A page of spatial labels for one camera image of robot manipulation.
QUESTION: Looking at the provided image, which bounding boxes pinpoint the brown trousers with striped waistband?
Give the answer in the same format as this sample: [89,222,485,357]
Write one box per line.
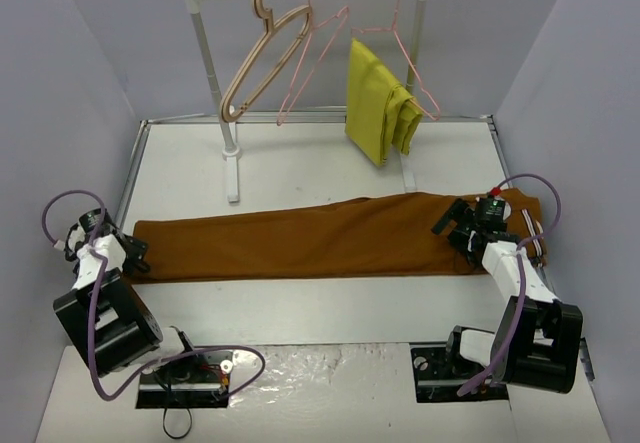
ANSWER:
[130,187,549,282]

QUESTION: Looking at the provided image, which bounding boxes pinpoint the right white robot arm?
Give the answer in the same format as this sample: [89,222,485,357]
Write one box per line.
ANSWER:
[432,195,583,395]

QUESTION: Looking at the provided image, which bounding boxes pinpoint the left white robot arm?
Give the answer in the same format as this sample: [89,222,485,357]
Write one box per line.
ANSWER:
[53,222,202,381]

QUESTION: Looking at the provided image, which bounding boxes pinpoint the yellow-green folded trousers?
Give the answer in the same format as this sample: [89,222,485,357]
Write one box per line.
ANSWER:
[345,39,423,167]

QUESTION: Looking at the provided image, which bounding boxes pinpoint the wooden clothes hanger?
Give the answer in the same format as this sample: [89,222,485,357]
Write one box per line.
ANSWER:
[218,0,317,124]

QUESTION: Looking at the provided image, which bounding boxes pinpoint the white and silver clothes rack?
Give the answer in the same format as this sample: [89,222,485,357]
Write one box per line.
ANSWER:
[185,0,312,204]

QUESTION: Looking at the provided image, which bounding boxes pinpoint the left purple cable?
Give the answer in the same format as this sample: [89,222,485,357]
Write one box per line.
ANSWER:
[40,190,266,402]

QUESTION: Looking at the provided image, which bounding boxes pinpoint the purple cable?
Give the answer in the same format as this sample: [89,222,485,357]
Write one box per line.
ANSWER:
[40,190,266,402]
[457,173,562,397]

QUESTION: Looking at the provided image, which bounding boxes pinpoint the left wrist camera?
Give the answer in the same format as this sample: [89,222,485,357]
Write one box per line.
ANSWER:
[56,208,116,262]

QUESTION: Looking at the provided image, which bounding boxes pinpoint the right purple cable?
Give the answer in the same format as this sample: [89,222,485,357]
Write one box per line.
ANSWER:
[457,173,562,397]

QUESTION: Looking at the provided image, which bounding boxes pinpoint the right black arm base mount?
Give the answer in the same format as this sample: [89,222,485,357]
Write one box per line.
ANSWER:
[410,343,509,404]

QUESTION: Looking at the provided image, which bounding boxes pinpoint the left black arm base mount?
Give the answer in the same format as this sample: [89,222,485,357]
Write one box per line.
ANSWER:
[135,350,234,441]

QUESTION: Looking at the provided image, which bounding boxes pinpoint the pink wire hanger holding trousers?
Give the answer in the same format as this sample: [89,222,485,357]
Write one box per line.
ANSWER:
[350,0,442,121]

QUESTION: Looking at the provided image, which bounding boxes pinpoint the pink wire hanger, empty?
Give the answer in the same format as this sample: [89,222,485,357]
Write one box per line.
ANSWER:
[276,0,350,126]

